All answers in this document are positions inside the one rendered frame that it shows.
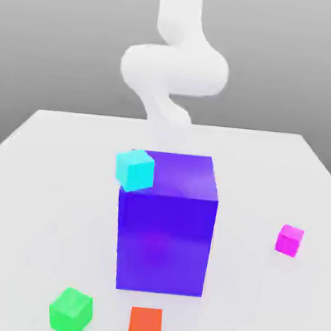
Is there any small cyan cube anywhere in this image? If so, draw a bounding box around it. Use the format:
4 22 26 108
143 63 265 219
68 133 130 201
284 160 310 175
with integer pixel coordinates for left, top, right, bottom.
113 147 157 196

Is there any small magenta cube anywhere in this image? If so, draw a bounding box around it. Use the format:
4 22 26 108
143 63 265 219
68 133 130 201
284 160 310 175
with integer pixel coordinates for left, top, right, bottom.
274 223 305 259

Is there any small orange cube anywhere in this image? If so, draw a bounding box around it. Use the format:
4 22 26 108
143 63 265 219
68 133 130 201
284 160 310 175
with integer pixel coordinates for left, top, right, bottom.
128 305 164 331

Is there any small green cube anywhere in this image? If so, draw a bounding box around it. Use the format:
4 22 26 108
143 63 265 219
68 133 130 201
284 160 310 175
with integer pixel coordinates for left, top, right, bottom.
46 285 96 331

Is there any large blue box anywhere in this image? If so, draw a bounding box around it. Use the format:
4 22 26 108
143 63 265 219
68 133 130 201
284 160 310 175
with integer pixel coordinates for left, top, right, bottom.
109 147 223 299

